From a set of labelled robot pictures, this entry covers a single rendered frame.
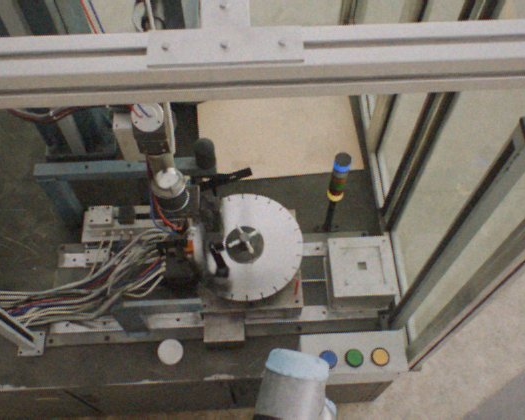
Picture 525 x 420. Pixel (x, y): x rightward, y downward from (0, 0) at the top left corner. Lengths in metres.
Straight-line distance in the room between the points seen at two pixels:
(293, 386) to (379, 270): 0.70
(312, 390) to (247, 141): 1.16
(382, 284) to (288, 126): 0.72
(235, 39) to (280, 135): 1.54
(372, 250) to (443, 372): 1.01
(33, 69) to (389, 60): 0.31
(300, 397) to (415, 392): 1.52
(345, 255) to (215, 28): 1.22
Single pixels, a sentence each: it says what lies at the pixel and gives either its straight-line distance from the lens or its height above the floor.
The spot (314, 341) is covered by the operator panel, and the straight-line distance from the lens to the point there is 1.58.
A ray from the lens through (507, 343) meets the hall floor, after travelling 2.72.
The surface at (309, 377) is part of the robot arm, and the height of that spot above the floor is 1.38.
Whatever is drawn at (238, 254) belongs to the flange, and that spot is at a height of 0.96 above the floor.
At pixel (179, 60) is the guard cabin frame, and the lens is 0.51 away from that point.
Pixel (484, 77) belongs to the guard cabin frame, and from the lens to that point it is 0.57.
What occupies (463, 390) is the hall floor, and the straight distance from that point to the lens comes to 2.60.
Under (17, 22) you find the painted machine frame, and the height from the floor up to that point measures 1.37.
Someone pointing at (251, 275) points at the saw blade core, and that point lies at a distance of 1.58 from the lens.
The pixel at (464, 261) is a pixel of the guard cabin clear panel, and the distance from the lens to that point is 1.27.
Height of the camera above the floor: 2.42
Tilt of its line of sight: 62 degrees down
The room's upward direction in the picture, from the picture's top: straight up
